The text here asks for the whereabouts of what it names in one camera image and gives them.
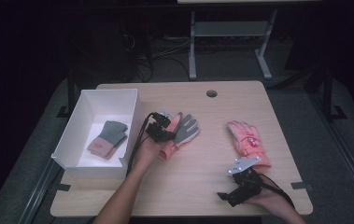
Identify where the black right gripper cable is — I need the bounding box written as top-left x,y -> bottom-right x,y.
258,173 -> 296,210

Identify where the black stand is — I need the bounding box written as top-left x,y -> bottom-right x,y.
319,63 -> 348,123
56,66 -> 77,119

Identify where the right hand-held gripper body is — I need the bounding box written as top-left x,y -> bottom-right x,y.
226,156 -> 264,202

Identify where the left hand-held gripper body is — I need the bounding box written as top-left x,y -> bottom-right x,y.
146,109 -> 177,144

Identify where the person's left hand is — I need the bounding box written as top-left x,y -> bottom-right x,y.
131,135 -> 167,175

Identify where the pink ski glove red print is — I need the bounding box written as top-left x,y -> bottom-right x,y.
226,119 -> 272,169

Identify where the person's right hand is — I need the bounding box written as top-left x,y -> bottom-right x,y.
245,175 -> 288,217

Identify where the pink ski glove grey palm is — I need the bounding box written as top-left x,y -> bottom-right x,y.
158,111 -> 201,162

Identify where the white metal desk frame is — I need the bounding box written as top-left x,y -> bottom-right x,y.
177,0 -> 322,81

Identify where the bundle of floor cables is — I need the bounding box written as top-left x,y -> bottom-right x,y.
118,31 -> 191,83

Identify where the white box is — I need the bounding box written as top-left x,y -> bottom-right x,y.
50,88 -> 145,180

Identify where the grey metal floor rail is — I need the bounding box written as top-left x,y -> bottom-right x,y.
17,160 -> 64,224
309,91 -> 354,208

